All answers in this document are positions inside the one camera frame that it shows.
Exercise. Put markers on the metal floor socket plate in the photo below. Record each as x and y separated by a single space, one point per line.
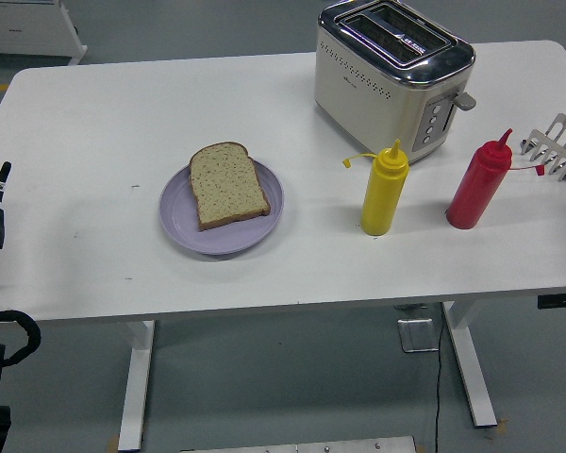
419 335

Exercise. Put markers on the red squeeze bottle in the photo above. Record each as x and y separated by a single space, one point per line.
476 189

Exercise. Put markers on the metal toast rack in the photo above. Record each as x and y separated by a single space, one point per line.
554 129

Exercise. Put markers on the white background machine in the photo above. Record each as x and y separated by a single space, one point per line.
28 28

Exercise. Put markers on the purple plate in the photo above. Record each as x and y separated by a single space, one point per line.
226 238

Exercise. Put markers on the white table leg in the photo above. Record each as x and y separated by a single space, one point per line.
136 387
474 368

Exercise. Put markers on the yellow squeeze bottle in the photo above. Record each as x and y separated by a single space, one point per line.
382 198

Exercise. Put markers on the bread slice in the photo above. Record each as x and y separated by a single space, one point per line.
226 186

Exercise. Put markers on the cream chrome toaster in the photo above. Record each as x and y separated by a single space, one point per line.
368 89

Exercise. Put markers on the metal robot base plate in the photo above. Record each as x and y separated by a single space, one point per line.
297 446

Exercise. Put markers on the black table control panel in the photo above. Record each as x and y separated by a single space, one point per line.
561 301

